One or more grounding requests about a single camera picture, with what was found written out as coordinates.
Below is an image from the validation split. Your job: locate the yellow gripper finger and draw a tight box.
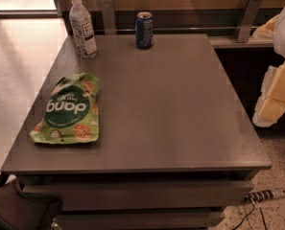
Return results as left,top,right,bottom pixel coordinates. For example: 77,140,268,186
252,15,278,38
252,61,285,127

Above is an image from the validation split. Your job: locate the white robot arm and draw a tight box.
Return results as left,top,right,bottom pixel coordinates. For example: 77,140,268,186
252,7,285,127

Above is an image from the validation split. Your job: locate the clear plastic water bottle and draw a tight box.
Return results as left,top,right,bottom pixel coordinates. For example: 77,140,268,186
69,0,97,58

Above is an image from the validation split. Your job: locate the grey side shelf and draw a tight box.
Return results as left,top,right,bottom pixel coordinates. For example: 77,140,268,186
208,36,273,49

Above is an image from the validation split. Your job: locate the striped power strip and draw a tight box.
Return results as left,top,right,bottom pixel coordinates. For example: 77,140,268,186
244,188,285,202

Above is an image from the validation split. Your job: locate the blue soda can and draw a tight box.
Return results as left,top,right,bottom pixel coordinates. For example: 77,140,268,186
135,11,154,49

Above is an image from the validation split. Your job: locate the upper drawer front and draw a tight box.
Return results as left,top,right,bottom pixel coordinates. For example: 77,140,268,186
24,181,252,211

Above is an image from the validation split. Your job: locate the drawer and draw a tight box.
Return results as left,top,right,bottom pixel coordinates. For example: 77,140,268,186
57,212,225,230
24,181,252,211

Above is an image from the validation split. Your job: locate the green dang snack bag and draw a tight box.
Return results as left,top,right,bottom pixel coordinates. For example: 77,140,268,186
30,73,101,145

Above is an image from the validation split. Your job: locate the lower drawer front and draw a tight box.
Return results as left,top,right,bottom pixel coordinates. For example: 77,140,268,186
57,212,225,230

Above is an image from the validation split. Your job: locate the dark bag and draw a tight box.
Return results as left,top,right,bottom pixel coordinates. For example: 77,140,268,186
0,179,62,230

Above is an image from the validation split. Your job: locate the right metal wall bracket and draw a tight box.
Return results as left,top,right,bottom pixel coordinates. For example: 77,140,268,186
234,0,263,42

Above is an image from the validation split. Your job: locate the metal wall bracket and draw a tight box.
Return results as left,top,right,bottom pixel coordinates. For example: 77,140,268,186
234,0,263,42
100,0,116,35

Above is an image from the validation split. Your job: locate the black cable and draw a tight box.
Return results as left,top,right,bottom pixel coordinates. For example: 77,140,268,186
231,198,269,230

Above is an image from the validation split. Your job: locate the left metal wall bracket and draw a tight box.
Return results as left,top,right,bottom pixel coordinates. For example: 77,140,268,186
100,0,116,35

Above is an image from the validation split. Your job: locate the horizontal metal rail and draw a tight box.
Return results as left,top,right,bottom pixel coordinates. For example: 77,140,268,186
93,26,259,35

